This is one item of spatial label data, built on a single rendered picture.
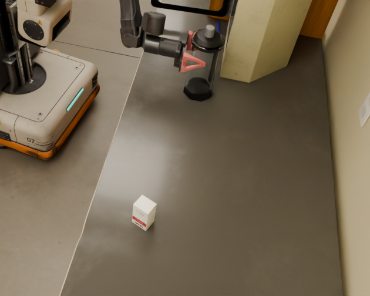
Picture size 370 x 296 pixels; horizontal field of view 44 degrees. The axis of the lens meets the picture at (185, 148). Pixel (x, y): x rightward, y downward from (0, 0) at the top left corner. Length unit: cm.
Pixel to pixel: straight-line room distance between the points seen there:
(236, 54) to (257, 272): 76
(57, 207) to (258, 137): 124
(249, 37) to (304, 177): 50
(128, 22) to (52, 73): 120
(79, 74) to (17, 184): 69
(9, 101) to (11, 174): 38
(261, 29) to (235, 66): 17
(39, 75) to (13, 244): 93
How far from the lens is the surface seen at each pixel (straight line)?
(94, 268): 119
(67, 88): 256
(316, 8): 196
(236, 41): 159
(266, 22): 154
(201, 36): 145
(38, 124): 239
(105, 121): 276
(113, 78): 303
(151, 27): 148
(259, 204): 135
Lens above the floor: 202
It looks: 49 degrees down
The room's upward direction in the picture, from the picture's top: 11 degrees clockwise
